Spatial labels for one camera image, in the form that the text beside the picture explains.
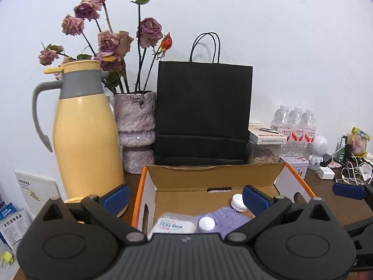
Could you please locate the flat white box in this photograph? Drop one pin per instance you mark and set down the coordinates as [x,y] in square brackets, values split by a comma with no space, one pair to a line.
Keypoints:
[265,135]

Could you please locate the black power adapter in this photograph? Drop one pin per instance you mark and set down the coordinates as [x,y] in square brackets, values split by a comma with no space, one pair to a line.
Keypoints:
[328,159]

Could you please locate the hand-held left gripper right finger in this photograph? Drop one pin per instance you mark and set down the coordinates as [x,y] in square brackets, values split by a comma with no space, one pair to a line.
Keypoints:
[256,201]

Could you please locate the blue white paper packet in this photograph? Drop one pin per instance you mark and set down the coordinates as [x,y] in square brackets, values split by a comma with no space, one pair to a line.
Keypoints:
[13,224]

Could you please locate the pink snack packet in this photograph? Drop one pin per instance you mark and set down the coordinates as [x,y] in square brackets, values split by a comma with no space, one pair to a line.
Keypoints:
[360,143]

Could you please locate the water bottle red label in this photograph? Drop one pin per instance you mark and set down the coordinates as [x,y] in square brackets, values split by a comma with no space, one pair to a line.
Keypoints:
[281,119]
[309,124]
[295,122]

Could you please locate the white round jar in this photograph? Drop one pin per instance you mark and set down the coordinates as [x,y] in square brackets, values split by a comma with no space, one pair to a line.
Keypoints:
[206,224]

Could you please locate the dried rose bouquet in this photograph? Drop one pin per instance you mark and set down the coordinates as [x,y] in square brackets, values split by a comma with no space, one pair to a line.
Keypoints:
[113,43]

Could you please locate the cotton swab box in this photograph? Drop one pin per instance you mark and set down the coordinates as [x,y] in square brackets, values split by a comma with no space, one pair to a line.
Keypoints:
[172,224]

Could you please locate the purple ceramic vase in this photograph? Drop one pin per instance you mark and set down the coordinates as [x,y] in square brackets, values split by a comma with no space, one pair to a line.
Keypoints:
[134,122]

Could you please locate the black paper bag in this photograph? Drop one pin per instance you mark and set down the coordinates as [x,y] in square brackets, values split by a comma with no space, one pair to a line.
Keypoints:
[204,108]

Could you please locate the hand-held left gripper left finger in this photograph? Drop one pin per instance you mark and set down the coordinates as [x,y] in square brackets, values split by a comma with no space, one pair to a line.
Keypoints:
[116,199]

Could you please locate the white bottle cap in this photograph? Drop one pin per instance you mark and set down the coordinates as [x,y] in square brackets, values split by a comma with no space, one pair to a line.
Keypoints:
[238,202]

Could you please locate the green small bottle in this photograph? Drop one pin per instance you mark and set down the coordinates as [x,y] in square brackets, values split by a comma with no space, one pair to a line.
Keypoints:
[343,151]

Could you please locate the white robot toy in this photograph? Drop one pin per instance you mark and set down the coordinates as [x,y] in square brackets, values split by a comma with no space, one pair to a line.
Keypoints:
[319,145]

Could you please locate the grey tin box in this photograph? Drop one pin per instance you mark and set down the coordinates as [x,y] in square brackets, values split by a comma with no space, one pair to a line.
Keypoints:
[294,163]

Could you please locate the red cardboard box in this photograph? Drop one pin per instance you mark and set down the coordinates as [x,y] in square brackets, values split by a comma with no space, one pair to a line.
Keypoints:
[180,186]

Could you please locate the yellow thermos jug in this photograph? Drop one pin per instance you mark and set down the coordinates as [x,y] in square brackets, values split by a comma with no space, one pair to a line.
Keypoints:
[87,137]

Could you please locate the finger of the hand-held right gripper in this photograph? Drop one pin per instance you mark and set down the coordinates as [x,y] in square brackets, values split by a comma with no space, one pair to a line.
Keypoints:
[349,191]
[364,230]

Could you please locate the clear jar of nuts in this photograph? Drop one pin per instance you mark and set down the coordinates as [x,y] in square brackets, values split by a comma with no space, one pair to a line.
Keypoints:
[263,156]

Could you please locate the white leaflet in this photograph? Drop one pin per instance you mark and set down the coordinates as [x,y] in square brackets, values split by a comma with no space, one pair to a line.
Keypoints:
[38,189]

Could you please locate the purple knitted cloth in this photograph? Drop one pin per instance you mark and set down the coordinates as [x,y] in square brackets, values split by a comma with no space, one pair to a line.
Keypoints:
[227,218]

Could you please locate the white charger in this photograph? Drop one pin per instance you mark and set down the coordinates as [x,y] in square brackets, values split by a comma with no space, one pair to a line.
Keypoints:
[325,172]

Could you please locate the small yellow object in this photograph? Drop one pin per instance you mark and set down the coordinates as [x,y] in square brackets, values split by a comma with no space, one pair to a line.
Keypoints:
[7,258]

